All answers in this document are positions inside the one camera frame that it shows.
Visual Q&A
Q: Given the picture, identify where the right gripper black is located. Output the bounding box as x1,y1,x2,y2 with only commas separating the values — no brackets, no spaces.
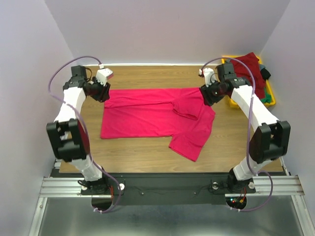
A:
198,78,227,107

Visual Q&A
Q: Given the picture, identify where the pink t shirt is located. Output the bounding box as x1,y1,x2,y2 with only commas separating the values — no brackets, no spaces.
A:
100,88,216,161

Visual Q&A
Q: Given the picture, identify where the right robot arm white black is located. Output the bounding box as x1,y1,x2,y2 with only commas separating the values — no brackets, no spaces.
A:
199,62,291,192

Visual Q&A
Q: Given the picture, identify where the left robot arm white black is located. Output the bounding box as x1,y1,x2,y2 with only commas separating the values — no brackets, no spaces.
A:
46,65,113,195

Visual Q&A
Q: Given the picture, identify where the yellow plastic bin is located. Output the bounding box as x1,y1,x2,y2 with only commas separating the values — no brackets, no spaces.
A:
222,52,276,107

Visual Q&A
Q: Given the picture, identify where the dark red t shirt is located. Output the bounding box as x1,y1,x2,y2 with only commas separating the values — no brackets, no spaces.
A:
231,52,266,99

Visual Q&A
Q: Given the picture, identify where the green t shirt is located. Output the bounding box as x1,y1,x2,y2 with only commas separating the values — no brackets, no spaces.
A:
260,87,276,106

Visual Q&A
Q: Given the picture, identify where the black garment in bin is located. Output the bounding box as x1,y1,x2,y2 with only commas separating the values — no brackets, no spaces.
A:
259,64,271,81

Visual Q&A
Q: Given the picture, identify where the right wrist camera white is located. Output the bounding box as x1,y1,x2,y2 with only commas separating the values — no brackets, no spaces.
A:
198,68,217,87

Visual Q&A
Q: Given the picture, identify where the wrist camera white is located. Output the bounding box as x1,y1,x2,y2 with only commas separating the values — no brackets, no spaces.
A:
198,68,217,87
95,68,114,86

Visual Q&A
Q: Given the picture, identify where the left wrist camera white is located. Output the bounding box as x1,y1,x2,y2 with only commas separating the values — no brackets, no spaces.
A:
95,68,114,86

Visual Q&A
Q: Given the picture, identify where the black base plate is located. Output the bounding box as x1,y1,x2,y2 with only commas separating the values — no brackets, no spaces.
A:
81,173,255,206

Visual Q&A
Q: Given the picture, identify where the aluminium frame rail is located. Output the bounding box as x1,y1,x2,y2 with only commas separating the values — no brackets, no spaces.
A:
40,176,305,198

